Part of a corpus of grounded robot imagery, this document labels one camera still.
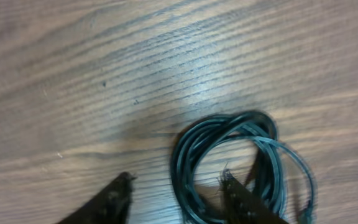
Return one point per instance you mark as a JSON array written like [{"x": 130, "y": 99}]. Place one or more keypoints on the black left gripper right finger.
[{"x": 242, "y": 206}]

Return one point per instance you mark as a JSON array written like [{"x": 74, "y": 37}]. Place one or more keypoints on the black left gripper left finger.
[{"x": 110, "y": 206}]

